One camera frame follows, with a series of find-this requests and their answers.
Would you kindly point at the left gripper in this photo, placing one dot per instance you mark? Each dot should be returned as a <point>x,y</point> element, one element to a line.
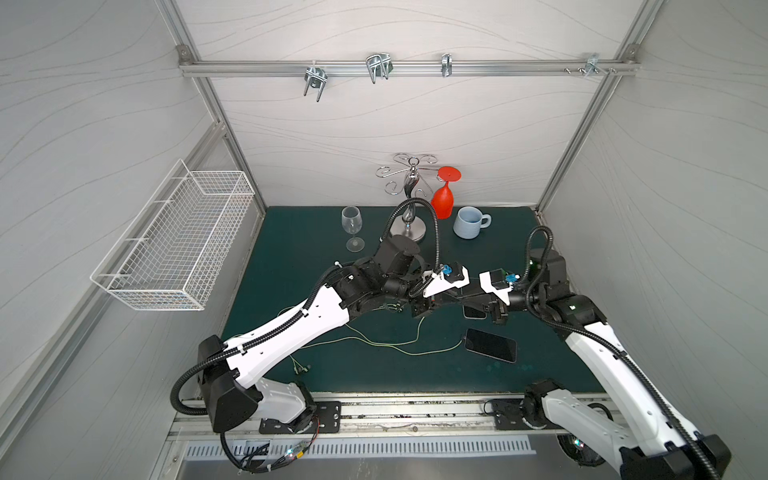
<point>421,297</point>

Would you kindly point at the black phone silver frame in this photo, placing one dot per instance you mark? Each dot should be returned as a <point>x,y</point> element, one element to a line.
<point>474,314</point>

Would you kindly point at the black phone purple frame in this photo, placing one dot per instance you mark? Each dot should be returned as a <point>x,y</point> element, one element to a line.
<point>491,345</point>

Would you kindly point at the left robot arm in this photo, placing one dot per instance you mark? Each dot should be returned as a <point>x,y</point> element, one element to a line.
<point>228,383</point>

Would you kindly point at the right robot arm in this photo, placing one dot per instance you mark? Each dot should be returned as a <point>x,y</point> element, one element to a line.
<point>656,441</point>

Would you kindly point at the light blue mug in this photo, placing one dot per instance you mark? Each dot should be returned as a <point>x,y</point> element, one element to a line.
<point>469,222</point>

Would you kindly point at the red plastic goblet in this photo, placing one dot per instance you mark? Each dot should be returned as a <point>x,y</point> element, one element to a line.
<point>443,198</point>

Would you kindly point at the clear wine glass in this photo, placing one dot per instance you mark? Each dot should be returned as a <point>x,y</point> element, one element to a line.
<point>351,221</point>

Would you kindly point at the silver glass holder stand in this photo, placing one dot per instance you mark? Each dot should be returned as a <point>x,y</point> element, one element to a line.
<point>411,167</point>

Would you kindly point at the green table mat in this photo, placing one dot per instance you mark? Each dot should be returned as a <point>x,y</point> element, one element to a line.
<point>384,351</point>

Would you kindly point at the metal hook small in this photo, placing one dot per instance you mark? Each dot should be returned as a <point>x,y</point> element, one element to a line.
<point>446,65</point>

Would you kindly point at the metal hook left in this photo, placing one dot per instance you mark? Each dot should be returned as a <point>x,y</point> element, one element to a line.
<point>315,79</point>

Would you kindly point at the metal hook right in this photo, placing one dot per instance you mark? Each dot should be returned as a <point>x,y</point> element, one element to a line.
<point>592,67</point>

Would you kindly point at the white vent strip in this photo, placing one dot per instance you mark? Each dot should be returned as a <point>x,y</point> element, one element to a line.
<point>381,447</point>

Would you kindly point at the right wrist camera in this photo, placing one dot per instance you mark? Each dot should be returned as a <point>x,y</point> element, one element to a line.
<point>499,283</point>

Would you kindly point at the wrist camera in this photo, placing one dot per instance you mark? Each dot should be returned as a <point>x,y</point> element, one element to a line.
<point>450,276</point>
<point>499,283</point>

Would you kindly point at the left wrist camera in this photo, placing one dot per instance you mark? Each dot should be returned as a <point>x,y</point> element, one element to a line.
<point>450,276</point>

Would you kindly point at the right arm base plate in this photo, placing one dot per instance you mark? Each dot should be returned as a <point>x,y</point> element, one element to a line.
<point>517,414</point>

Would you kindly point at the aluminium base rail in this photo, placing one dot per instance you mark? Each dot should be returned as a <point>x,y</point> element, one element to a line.
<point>397,414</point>

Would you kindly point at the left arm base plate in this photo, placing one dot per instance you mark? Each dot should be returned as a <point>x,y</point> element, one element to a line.
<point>322,417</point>

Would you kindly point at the white wire basket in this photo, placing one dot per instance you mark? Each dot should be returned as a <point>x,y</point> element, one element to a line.
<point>170,255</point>

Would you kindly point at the aluminium top rail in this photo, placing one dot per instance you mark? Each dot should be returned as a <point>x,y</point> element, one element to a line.
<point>400,68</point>

